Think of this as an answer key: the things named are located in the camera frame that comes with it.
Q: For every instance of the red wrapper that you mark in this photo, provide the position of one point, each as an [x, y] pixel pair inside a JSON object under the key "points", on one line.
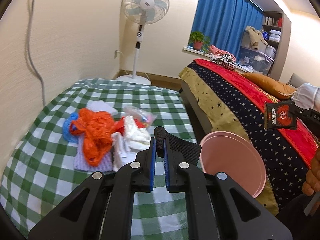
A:
{"points": [[121, 125]]}

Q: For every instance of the orange pillow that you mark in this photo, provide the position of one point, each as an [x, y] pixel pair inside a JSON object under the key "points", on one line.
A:
{"points": [[270, 85]]}

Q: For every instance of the pink plastic bucket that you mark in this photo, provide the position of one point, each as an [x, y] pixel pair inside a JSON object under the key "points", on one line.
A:
{"points": [[225, 152]]}

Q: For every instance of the clear plastic bag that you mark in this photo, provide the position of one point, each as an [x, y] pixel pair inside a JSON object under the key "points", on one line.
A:
{"points": [[140, 113]]}

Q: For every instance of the green checked tablecloth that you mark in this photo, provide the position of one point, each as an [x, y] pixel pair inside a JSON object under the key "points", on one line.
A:
{"points": [[37, 155]]}

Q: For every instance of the white windowsill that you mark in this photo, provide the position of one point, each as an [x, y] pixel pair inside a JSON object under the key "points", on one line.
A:
{"points": [[195, 50]]}

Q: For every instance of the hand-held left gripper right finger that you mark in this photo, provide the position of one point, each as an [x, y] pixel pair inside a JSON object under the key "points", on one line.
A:
{"points": [[167, 170]]}

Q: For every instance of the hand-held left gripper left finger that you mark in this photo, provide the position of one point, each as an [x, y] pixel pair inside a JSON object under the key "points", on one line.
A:
{"points": [[152, 165]]}

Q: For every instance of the blue plastic bag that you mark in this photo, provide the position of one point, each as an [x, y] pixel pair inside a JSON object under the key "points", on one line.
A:
{"points": [[68, 127]]}

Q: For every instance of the red navy star-print blanket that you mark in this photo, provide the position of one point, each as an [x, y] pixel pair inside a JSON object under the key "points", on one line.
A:
{"points": [[225, 90]]}

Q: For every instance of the black snack packet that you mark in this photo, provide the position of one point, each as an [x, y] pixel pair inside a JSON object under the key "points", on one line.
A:
{"points": [[280, 116]]}

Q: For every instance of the person's dark clothing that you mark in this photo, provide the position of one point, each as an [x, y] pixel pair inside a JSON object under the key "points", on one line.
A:
{"points": [[297, 220]]}

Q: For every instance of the white standing fan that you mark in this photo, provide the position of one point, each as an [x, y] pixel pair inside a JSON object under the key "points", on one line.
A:
{"points": [[145, 3]]}

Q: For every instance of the black white striped cloth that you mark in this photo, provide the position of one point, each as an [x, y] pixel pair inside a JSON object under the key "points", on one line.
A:
{"points": [[226, 60]]}

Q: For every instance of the white wall outlet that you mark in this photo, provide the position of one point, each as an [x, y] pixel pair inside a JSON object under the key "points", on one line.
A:
{"points": [[116, 53]]}

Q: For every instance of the brown bookshelf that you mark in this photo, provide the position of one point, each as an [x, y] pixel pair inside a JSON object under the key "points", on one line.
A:
{"points": [[272, 21]]}

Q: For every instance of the orange plastic bag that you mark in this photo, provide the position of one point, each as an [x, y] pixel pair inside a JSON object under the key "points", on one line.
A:
{"points": [[95, 130]]}

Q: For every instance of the person's right hand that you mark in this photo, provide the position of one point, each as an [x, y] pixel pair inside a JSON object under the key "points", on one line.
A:
{"points": [[312, 177]]}

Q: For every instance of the white folded tissue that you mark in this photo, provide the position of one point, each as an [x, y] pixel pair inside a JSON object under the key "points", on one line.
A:
{"points": [[120, 152]]}

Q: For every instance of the beige coat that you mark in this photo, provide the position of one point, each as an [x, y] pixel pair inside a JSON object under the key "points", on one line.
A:
{"points": [[255, 38]]}

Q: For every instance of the clear storage box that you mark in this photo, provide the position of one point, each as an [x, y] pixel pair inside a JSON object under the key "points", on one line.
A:
{"points": [[260, 60]]}

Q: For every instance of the blue curtain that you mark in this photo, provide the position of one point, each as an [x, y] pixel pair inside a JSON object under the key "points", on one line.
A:
{"points": [[225, 17]]}

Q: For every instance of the potted green plant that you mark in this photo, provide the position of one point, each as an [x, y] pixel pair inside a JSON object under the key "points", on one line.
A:
{"points": [[198, 44]]}

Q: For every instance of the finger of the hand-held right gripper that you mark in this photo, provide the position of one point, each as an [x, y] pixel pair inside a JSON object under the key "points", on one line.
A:
{"points": [[311, 117]]}

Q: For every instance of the white crumpled paper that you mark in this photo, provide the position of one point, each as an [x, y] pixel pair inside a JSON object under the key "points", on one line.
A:
{"points": [[138, 135]]}

